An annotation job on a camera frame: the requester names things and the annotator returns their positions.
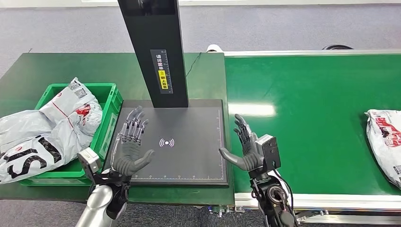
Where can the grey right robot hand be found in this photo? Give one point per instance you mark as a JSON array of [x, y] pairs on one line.
[[249, 156]]

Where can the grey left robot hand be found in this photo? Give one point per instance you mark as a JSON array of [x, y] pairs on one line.
[[128, 156]]

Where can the grey package with black letters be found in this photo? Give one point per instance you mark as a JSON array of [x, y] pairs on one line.
[[28, 156]]

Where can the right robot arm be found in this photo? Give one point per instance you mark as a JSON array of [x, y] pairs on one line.
[[272, 197]]

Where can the black inbound scanner machine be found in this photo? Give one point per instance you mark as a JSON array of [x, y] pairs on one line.
[[188, 150]]

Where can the green conveyor belt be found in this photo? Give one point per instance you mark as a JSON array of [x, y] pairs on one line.
[[313, 125]]

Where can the grey package with red stripe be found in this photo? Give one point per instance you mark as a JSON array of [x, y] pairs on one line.
[[75, 103]]

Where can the white package with red print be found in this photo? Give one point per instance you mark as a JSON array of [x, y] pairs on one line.
[[385, 141]]

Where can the green plastic crate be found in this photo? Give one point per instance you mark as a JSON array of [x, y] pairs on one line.
[[108, 103]]

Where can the black round object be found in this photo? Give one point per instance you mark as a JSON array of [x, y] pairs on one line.
[[337, 47]]

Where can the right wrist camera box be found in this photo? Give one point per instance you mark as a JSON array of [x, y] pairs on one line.
[[269, 150]]

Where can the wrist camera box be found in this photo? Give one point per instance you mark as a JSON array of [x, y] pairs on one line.
[[89, 160], [269, 150]]

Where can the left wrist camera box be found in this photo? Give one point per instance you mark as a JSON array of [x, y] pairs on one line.
[[89, 160]]

